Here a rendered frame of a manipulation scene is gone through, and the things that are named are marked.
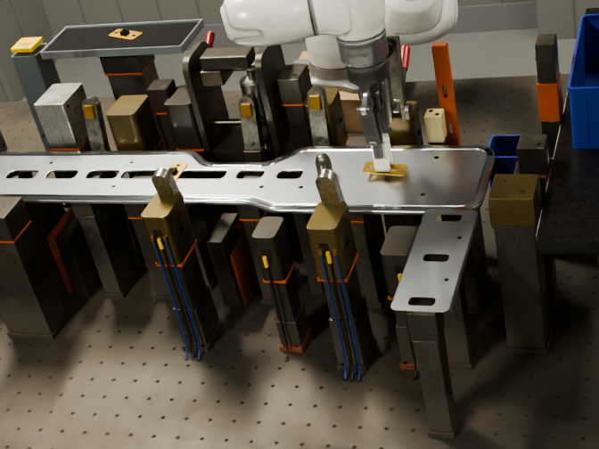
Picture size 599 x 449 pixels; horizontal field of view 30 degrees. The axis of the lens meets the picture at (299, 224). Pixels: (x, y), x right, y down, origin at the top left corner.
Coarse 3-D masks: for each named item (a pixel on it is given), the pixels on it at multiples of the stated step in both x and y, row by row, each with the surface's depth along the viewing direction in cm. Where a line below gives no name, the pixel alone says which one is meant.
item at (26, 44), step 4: (20, 40) 272; (24, 40) 271; (28, 40) 271; (32, 40) 270; (36, 40) 270; (40, 40) 270; (16, 44) 270; (20, 44) 270; (24, 44) 269; (28, 44) 269; (32, 44) 268; (36, 44) 268; (40, 44) 270; (12, 48) 268; (16, 48) 268; (20, 48) 268; (24, 48) 267; (28, 48) 267; (32, 48) 267; (12, 52) 269; (16, 52) 269; (20, 52) 268; (24, 52) 268; (28, 52) 268
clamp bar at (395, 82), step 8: (392, 40) 221; (392, 48) 218; (392, 56) 222; (400, 56) 222; (392, 64) 223; (400, 64) 222; (392, 72) 224; (400, 72) 222; (392, 80) 224; (400, 80) 223; (392, 88) 225; (400, 88) 224; (392, 96) 226; (400, 96) 224; (392, 104) 227; (400, 104) 225
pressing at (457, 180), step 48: (0, 192) 244; (48, 192) 240; (96, 192) 236; (144, 192) 232; (192, 192) 228; (240, 192) 225; (288, 192) 221; (384, 192) 215; (432, 192) 211; (480, 192) 209
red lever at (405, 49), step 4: (400, 48) 231; (404, 48) 231; (408, 48) 231; (404, 52) 231; (408, 52) 231; (404, 56) 230; (408, 56) 231; (404, 60) 230; (408, 60) 231; (404, 64) 230; (404, 68) 230; (404, 72) 229; (404, 76) 229; (404, 80) 229; (396, 100) 227; (396, 104) 227; (396, 108) 227; (400, 108) 227; (392, 112) 227; (396, 112) 226; (400, 112) 227
